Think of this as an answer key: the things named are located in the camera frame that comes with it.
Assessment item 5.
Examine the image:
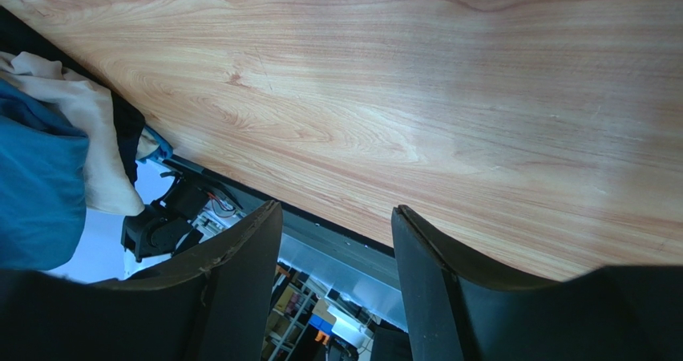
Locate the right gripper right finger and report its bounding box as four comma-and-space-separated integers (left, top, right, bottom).
391, 205, 682, 360

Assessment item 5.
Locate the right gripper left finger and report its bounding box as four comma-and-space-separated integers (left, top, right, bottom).
1, 201, 283, 360

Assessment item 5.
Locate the blue t-shirt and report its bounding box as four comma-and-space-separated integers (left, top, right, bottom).
1, 81, 89, 270

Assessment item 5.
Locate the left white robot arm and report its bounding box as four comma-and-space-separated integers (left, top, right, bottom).
121, 174, 210, 263

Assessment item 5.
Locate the beige t-shirt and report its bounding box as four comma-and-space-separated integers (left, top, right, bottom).
1, 52, 144, 216

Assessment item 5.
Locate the dark clothes pile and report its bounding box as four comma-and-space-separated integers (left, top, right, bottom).
1, 7, 146, 184

